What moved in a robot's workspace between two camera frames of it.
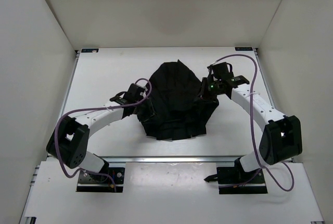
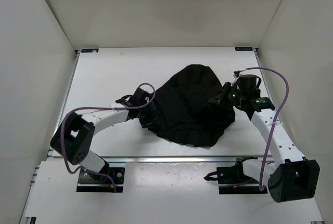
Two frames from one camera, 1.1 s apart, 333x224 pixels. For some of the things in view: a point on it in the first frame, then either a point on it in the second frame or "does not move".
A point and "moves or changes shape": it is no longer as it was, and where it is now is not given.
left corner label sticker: [89, 50] does not move
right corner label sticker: [244, 49] does not move
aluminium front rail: [161, 159] does not move
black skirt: [178, 109] moves or changes shape
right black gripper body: [210, 88] to [235, 96]
